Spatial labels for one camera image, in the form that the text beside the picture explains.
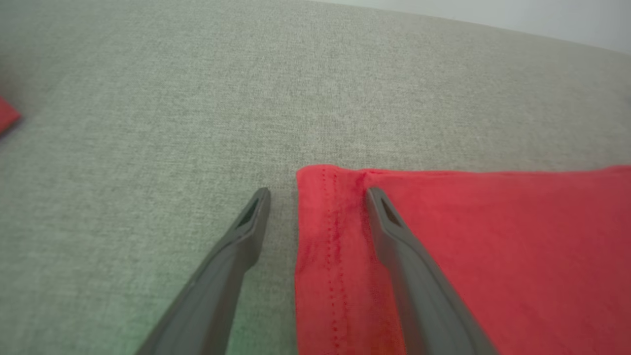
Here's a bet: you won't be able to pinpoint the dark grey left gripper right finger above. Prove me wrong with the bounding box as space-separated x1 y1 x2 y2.
365 186 499 355

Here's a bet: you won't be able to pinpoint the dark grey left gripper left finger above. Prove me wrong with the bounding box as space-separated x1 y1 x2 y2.
136 187 272 355

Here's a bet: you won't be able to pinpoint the red garment with white stripes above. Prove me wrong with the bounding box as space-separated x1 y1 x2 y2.
294 164 631 355

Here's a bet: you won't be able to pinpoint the red shorts with white waistband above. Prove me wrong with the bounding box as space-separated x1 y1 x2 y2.
0 96 22 136

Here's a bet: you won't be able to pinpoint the grey fabric sofa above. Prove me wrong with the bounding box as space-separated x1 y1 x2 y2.
0 0 631 355

